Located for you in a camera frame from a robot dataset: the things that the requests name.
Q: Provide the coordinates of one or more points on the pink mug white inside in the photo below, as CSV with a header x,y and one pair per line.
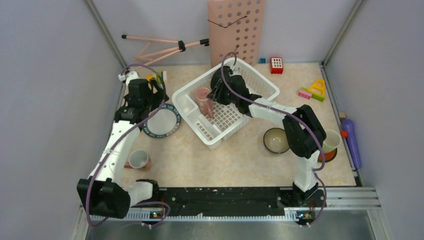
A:
x,y
139,160

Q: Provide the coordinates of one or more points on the cream cup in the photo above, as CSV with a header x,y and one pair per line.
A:
x,y
332,141

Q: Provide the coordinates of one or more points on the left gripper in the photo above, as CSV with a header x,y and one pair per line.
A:
x,y
158,95

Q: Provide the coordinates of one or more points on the dark bowl beige inside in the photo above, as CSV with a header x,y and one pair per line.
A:
x,y
275,141

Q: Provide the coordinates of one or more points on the striped toy block stack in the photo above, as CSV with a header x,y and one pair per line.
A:
x,y
159,77

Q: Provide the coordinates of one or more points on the red toy block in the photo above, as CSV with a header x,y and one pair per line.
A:
x,y
276,65

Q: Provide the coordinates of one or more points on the white plate green rim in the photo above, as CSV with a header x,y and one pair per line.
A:
x,y
164,123

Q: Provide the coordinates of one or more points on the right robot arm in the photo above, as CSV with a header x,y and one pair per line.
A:
x,y
304,132

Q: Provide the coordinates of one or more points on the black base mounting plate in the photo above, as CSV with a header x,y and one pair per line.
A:
x,y
237,195

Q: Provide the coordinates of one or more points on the pink pegboard panel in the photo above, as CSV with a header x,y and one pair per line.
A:
x,y
235,26

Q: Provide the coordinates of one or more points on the green toy brick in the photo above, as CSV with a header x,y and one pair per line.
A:
x,y
314,95

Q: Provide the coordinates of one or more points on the orange saucer plate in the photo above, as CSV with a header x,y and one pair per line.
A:
x,y
329,156

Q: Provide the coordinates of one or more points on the small wooden cube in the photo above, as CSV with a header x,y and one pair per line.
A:
x,y
342,116

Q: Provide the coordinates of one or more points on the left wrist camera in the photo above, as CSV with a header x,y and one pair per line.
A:
x,y
127,78

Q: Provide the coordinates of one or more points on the small red toy ball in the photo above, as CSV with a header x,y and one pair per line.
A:
x,y
344,134

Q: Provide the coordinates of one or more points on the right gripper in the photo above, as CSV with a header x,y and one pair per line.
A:
x,y
216,94

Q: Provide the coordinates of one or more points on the pink toy brick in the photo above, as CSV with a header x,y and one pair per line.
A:
x,y
304,94

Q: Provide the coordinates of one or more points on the purple toy handle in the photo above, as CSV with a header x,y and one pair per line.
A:
x,y
351,140

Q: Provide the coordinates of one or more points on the yellow toy triangle block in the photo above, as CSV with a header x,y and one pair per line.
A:
x,y
318,88

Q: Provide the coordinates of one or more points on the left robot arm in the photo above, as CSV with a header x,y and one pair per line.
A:
x,y
101,194

